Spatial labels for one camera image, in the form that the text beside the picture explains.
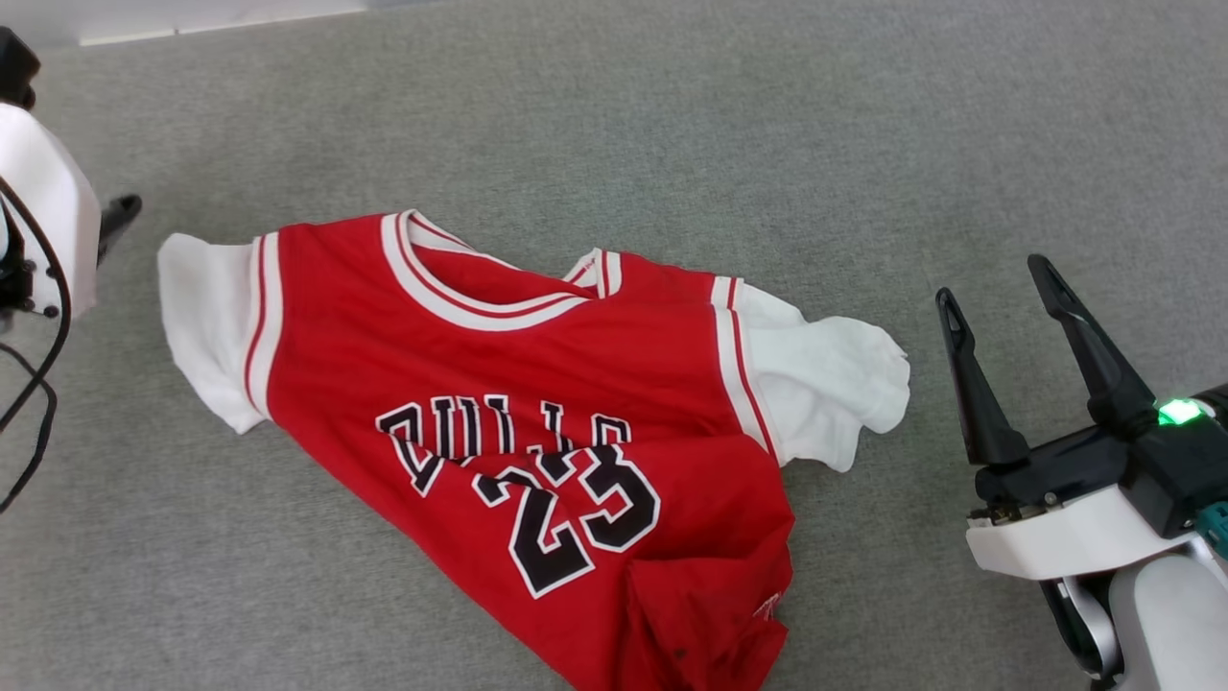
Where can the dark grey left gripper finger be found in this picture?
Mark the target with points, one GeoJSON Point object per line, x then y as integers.
{"type": "Point", "coordinates": [117, 219]}

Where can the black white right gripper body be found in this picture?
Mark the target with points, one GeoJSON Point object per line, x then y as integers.
{"type": "Point", "coordinates": [1074, 537]}

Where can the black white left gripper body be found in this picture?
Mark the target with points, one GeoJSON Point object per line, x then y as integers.
{"type": "Point", "coordinates": [48, 202]}

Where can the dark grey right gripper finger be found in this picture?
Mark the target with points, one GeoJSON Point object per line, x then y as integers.
{"type": "Point", "coordinates": [979, 403]}
{"type": "Point", "coordinates": [1103, 374]}

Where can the red white basketball jersey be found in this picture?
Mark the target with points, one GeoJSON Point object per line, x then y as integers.
{"type": "Point", "coordinates": [537, 384]}

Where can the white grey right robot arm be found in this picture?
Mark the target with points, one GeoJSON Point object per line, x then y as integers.
{"type": "Point", "coordinates": [1170, 624]}

